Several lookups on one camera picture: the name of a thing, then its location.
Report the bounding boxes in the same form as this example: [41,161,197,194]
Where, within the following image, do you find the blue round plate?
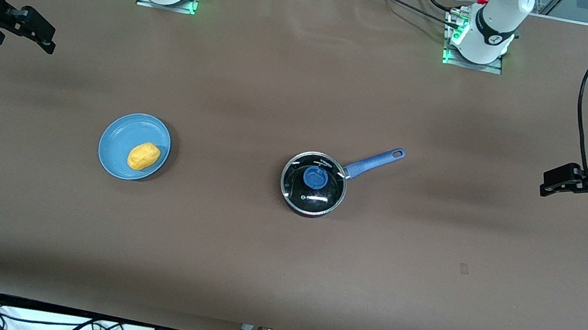
[94,107,176,187]

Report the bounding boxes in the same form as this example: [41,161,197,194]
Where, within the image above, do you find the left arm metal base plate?
[440,6,512,75]

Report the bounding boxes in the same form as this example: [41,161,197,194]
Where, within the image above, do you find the yellow potato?
[125,139,163,175]

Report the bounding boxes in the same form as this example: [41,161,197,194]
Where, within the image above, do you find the black pot with blue handle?
[275,130,408,232]

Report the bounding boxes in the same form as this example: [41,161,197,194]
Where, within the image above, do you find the thin black table cable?
[346,0,468,32]

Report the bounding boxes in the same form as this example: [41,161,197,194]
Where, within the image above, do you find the brown table mat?
[0,0,588,330]

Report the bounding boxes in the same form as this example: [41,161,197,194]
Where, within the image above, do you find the glass lid with blue knob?
[276,148,351,220]

